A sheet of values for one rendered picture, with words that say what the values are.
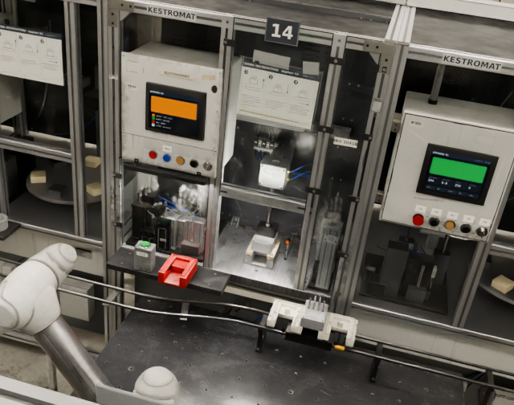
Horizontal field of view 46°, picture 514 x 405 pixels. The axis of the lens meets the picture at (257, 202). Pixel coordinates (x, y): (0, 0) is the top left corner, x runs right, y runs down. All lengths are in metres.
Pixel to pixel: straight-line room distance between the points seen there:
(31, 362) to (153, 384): 1.60
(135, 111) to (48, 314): 0.99
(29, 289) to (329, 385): 1.32
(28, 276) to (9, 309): 0.11
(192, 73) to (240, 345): 1.18
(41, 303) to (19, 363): 1.82
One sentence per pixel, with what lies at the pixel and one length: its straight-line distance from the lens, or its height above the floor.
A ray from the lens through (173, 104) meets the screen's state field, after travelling 2.45.
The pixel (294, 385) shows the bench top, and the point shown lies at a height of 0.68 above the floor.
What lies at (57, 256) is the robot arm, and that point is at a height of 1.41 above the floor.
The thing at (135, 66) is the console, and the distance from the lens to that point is 2.49.
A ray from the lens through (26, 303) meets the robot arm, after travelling 1.87.
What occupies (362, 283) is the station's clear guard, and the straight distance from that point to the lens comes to 2.67.
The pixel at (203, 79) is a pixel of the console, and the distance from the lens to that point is 2.40.
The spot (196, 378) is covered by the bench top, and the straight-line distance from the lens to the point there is 2.59.
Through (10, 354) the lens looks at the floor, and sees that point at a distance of 3.77.
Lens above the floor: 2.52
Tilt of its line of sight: 29 degrees down
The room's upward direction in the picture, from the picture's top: 7 degrees clockwise
